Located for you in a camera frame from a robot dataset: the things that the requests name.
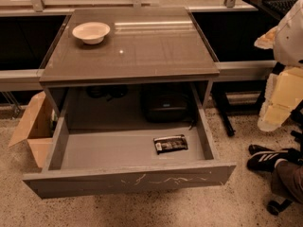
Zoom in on black rxbar chocolate bar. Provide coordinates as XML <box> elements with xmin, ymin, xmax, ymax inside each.
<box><xmin>153</xmin><ymin>134</ymin><xmax>188</xmax><ymax>154</ymax></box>

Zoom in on brown trouser leg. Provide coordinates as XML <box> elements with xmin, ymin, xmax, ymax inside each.
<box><xmin>271</xmin><ymin>160</ymin><xmax>303</xmax><ymax>204</ymax></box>

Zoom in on grey open top drawer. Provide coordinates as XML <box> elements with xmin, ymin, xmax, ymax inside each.
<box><xmin>24</xmin><ymin>86</ymin><xmax>236</xmax><ymax>199</ymax></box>

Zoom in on white ceramic bowl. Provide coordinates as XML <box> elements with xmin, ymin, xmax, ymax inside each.
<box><xmin>72</xmin><ymin>22</ymin><xmax>111</xmax><ymax>44</ymax></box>

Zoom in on brown cardboard box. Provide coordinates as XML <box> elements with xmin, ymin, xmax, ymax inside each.
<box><xmin>9</xmin><ymin>92</ymin><xmax>53</xmax><ymax>168</ymax></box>

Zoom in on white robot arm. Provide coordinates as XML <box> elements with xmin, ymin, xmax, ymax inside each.
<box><xmin>255</xmin><ymin>0</ymin><xmax>303</xmax><ymax>131</ymax></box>

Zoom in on black cables under cabinet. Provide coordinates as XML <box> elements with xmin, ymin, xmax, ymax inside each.
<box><xmin>85</xmin><ymin>84</ymin><xmax>130</xmax><ymax>102</ymax></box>

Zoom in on black white sneaker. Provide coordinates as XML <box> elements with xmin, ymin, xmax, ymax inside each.
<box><xmin>247</xmin><ymin>149</ymin><xmax>302</xmax><ymax>172</ymax></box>

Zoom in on black bag under cabinet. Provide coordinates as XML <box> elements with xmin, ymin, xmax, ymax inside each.
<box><xmin>140</xmin><ymin>87</ymin><xmax>190</xmax><ymax>123</ymax></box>

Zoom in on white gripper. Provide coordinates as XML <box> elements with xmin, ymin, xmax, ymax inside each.
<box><xmin>258</xmin><ymin>67</ymin><xmax>303</xmax><ymax>131</ymax></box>

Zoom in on grey cabinet with glass top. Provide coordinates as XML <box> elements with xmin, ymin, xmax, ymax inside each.
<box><xmin>38</xmin><ymin>6</ymin><xmax>221</xmax><ymax>118</ymax></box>

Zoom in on black office chair base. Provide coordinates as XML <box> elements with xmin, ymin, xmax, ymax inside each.
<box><xmin>248</xmin><ymin>145</ymin><xmax>303</xmax><ymax>216</ymax></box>

